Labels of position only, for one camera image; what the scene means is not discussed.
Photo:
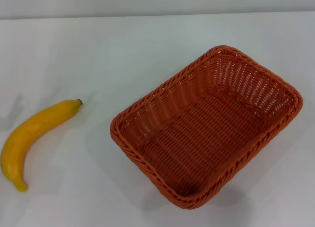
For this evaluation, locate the orange woven plastic basket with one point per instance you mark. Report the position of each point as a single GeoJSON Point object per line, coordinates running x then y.
{"type": "Point", "coordinates": [201, 138]}

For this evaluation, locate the yellow toy banana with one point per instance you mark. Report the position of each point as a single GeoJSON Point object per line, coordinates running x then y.
{"type": "Point", "coordinates": [29, 131]}

